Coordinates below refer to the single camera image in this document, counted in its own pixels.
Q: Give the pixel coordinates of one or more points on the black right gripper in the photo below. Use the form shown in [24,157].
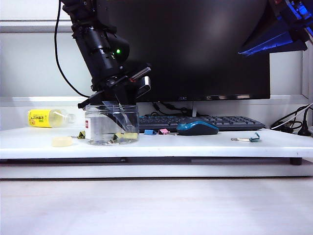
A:
[293,14]

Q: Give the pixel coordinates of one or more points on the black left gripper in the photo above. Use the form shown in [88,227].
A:
[115,85]

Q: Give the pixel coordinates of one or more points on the yellow binder clip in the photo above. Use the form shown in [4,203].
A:
[81,135]
[130,135]
[119,136]

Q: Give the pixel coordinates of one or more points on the round transparent plastic jar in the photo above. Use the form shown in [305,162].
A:
[97,122]

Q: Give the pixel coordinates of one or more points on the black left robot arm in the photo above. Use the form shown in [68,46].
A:
[97,49]

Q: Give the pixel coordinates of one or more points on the blue binder clip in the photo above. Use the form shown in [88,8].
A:
[149,132]

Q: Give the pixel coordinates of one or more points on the pink binder clip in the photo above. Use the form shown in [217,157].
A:
[163,132]

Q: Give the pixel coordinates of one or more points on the white raised desk board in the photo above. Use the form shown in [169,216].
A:
[171,147]

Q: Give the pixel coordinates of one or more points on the silver monitor stand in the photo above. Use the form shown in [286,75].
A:
[194,110]

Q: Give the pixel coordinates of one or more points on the black and blue mouse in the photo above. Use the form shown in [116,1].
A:
[198,129]

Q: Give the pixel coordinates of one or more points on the black computer monitor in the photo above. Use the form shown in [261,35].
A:
[195,49]

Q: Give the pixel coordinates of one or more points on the yellow label plastic bottle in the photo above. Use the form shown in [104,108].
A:
[39,118]

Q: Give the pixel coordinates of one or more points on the black computer keyboard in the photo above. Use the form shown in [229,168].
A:
[232,123]

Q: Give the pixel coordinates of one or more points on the black power plug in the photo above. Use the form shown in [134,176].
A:
[305,129]

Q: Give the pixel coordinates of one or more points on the teal binder clip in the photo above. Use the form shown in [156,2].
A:
[254,139]

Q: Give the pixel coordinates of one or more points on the black board foot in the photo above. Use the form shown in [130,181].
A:
[296,161]

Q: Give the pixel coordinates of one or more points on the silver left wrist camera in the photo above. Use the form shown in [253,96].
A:
[144,85]

